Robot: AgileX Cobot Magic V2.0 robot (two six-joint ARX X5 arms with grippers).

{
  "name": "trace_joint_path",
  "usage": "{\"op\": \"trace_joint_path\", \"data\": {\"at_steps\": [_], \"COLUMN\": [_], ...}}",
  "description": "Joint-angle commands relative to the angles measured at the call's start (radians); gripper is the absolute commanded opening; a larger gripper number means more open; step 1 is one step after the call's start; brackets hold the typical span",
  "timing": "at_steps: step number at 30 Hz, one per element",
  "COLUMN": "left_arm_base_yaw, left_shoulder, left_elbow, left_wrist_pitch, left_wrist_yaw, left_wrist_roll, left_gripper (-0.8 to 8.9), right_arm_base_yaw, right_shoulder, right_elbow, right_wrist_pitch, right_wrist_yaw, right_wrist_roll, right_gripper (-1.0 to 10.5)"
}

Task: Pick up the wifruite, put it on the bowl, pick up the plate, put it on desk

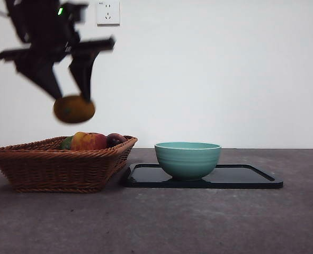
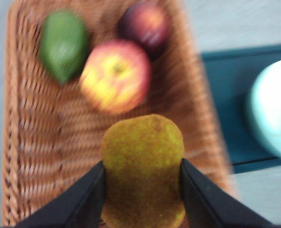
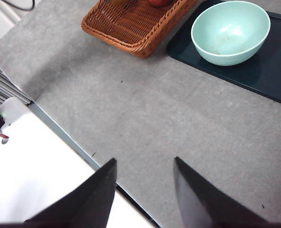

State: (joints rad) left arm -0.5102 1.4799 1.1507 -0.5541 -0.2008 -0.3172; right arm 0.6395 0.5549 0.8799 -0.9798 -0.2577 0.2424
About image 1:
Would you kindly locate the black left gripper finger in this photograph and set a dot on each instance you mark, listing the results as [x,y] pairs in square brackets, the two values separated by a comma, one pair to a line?
[37,68]
[82,71]

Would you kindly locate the brown kiwi fruit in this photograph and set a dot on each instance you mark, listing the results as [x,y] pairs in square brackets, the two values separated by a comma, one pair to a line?
[74,111]

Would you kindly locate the teal ceramic bowl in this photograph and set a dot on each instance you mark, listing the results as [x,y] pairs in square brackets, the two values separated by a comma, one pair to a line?
[188,164]

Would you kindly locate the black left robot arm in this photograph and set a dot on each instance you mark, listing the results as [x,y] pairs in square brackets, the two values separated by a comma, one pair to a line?
[39,26]

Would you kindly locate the red yellow apple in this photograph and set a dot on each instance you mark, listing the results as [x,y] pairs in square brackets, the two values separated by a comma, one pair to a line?
[91,141]

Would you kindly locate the green fruit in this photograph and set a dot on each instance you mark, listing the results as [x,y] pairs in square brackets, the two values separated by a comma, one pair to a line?
[66,143]

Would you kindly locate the dark red plum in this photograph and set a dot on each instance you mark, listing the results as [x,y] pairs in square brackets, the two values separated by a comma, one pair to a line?
[115,139]

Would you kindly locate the brown wicker basket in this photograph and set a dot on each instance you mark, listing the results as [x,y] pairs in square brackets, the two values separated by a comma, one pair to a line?
[55,169]

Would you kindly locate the black rectangular tray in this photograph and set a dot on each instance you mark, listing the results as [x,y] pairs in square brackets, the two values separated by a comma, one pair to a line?
[238,180]

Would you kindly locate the white wall socket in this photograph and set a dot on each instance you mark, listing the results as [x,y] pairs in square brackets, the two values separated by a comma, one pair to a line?
[108,13]

